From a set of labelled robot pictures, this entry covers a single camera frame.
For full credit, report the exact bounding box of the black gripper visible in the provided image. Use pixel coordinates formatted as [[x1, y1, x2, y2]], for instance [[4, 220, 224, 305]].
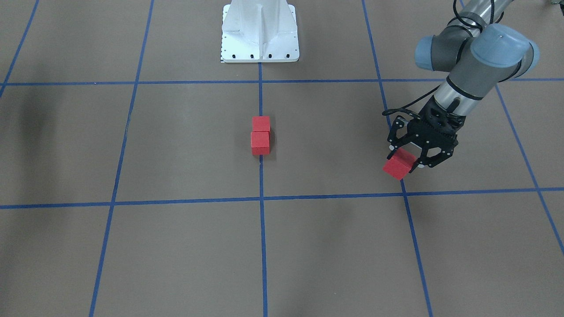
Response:
[[387, 98, 465, 172]]

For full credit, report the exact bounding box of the red block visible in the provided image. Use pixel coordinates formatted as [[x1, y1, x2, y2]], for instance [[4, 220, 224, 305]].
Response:
[[251, 132, 271, 156], [382, 148, 417, 180], [252, 116, 271, 132]]

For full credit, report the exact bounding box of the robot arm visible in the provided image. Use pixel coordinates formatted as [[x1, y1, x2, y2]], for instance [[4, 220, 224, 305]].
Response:
[[383, 0, 540, 173]]

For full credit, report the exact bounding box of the white pedestal column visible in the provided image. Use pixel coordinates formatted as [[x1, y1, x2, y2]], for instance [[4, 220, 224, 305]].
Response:
[[220, 0, 300, 63]]

